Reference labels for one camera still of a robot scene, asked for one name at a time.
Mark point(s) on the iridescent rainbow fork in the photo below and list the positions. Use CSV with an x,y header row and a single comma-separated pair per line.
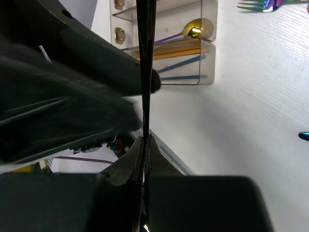
x,y
266,5

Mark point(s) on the black spoon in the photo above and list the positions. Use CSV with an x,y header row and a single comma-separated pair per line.
x,y
146,14

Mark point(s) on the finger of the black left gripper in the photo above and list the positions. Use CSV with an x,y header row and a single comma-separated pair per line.
x,y
61,85

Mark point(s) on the iridescent rainbow spoon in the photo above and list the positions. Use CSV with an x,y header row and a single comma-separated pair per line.
x,y
197,28

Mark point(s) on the orange chopstick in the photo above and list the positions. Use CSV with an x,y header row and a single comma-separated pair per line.
x,y
178,46
179,52

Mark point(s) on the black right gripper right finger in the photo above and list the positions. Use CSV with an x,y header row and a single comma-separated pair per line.
x,y
190,203

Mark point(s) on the grey-blue chopstick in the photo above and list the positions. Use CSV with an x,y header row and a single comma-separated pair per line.
x,y
186,77
182,63

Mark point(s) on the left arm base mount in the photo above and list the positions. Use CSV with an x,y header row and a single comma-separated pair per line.
x,y
118,144

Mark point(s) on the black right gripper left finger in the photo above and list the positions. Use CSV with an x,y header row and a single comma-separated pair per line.
x,y
105,202

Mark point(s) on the clear four-compartment organizer tray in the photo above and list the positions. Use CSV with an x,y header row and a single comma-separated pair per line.
x,y
171,17

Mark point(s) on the blue table knife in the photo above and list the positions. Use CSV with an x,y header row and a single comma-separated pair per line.
x,y
304,135

